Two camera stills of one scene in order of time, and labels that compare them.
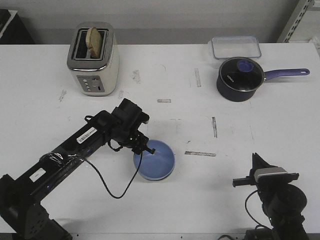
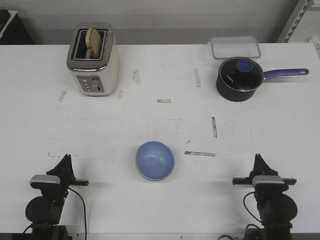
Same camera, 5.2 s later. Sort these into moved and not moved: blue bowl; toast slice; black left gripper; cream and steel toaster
Moved: black left gripper
Not moved: blue bowl; cream and steel toaster; toast slice
